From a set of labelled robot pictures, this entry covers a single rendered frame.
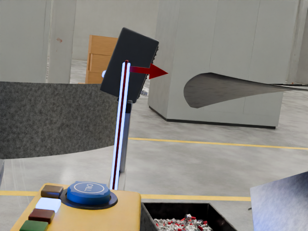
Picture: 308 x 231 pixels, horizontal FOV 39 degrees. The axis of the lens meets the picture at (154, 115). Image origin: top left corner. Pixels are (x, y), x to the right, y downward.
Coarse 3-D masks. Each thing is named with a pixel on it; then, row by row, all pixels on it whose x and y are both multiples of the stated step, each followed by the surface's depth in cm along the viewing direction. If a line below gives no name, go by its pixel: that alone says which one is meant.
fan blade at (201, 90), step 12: (192, 84) 61; (204, 84) 61; (216, 84) 60; (228, 84) 59; (240, 84) 58; (252, 84) 56; (264, 84) 56; (276, 84) 64; (288, 84) 64; (300, 84) 64; (192, 96) 69; (204, 96) 70; (216, 96) 70; (228, 96) 71; (240, 96) 72
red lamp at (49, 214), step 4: (36, 208) 35; (32, 212) 34; (36, 212) 34; (40, 212) 35; (44, 212) 35; (48, 212) 35; (52, 212) 35; (28, 216) 34; (32, 216) 34; (36, 216) 34; (40, 216) 34; (44, 216) 34; (48, 216) 34; (52, 216) 34; (36, 220) 34; (40, 220) 34; (44, 220) 34; (48, 220) 34
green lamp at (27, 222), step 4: (28, 220) 33; (32, 220) 33; (24, 224) 32; (28, 224) 32; (32, 224) 32; (36, 224) 32; (40, 224) 32; (44, 224) 32; (48, 224) 33; (20, 228) 31; (24, 228) 31; (28, 228) 32; (32, 228) 32; (36, 228) 32; (40, 228) 32; (44, 228) 32
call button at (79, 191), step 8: (72, 184) 41; (80, 184) 41; (88, 184) 41; (96, 184) 41; (104, 184) 42; (72, 192) 39; (80, 192) 39; (88, 192) 39; (96, 192) 39; (104, 192) 39; (72, 200) 39; (80, 200) 38; (88, 200) 38; (96, 200) 39; (104, 200) 39
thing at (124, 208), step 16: (64, 192) 40; (112, 192) 42; (128, 192) 43; (32, 208) 37; (64, 208) 37; (80, 208) 38; (96, 208) 38; (112, 208) 39; (128, 208) 39; (16, 224) 33; (64, 224) 34; (80, 224) 35; (96, 224) 35; (112, 224) 35; (128, 224) 36
